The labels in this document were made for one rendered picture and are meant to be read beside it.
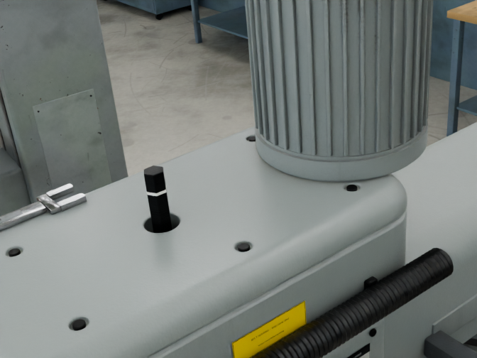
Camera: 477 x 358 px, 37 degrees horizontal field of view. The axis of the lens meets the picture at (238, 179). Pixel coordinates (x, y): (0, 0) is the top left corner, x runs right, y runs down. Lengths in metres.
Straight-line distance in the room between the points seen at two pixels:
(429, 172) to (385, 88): 0.34
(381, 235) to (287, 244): 0.12
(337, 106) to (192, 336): 0.27
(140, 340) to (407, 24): 0.39
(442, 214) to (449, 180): 0.09
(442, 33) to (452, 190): 5.00
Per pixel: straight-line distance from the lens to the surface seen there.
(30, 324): 0.65
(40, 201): 0.81
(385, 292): 0.77
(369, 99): 0.75
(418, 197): 1.01
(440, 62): 6.09
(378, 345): 0.88
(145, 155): 5.14
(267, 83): 0.78
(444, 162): 1.10
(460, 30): 4.87
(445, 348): 0.96
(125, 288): 0.66
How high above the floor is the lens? 2.28
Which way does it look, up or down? 29 degrees down
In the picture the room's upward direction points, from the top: 6 degrees counter-clockwise
